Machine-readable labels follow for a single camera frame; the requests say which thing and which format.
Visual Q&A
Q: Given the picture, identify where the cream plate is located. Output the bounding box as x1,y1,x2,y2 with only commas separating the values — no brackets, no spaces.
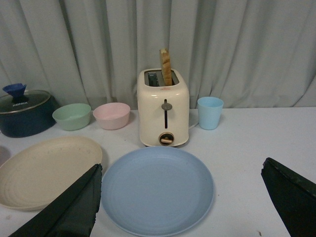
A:
0,136,103,211

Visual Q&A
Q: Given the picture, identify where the pink bowl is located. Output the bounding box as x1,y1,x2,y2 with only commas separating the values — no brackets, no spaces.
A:
93,102,130,130

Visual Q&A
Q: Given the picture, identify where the green bowl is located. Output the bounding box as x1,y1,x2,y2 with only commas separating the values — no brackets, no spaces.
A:
52,103,91,131

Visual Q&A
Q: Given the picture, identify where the toast slice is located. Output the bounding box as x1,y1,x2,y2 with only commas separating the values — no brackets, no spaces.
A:
159,48,172,86

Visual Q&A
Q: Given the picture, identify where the cream toaster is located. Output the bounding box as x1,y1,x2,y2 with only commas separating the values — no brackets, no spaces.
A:
137,69,190,147

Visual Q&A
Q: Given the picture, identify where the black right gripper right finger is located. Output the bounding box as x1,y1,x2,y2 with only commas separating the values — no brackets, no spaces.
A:
261,158,316,237

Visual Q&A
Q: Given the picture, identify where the dark blue saucepan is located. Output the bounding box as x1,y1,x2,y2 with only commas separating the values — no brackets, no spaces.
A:
0,96,59,138

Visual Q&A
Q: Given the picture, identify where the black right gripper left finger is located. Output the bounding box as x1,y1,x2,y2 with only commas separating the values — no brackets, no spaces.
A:
11,164,102,237

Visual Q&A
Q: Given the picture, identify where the blue plate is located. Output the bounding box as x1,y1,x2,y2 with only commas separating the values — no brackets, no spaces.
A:
101,147,214,237

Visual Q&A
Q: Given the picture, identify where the grey curtain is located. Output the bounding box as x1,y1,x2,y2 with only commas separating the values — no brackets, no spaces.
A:
0,0,316,109

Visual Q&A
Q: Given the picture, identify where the glass pot lid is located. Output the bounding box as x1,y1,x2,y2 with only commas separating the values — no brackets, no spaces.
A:
0,83,51,115

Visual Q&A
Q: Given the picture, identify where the light blue cup by toaster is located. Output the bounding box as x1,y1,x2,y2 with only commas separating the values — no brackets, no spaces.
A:
197,97,224,130

